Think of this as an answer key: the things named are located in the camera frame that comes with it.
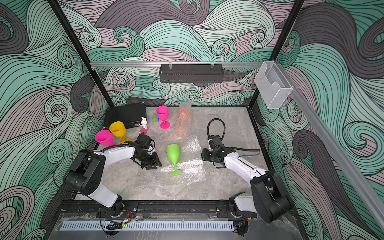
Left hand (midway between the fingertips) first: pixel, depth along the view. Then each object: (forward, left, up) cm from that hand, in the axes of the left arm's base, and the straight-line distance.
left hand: (160, 164), depth 87 cm
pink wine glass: (+32, +1, +11) cm, 34 cm away
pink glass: (+9, +30, +15) cm, 34 cm away
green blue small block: (+36, +8, +1) cm, 37 cm away
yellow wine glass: (+16, +25, +14) cm, 33 cm away
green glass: (+6, -8, +4) cm, 11 cm away
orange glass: (+29, -14, +5) cm, 32 cm away
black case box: (+40, +28, 0) cm, 49 cm away
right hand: (+5, -26, +3) cm, 27 cm away
